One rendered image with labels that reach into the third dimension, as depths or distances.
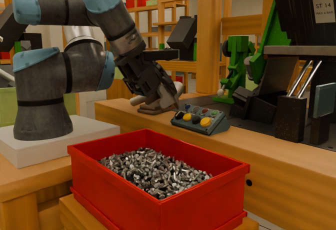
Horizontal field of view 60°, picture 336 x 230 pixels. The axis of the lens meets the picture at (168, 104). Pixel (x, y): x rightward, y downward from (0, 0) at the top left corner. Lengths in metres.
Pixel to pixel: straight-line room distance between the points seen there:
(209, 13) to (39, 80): 0.99
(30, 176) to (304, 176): 0.57
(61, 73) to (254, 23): 0.97
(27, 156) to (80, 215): 0.21
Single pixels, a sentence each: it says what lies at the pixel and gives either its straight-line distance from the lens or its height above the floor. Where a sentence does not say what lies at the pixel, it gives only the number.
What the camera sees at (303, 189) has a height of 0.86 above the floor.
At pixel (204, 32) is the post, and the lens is 1.56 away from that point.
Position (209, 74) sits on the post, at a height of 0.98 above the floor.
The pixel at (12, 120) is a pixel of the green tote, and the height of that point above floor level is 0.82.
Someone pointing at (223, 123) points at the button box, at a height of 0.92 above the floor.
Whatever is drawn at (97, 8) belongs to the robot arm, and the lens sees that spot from 0.66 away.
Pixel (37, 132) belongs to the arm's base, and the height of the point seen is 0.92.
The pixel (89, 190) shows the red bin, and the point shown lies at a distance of 0.62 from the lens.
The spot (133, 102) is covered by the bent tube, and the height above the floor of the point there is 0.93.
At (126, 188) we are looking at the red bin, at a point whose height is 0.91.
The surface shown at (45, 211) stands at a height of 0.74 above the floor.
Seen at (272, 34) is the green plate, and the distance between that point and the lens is 0.91.
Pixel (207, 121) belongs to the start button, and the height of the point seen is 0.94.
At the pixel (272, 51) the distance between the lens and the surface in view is 0.69.
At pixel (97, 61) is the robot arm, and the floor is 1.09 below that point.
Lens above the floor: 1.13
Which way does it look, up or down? 11 degrees down
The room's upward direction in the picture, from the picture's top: straight up
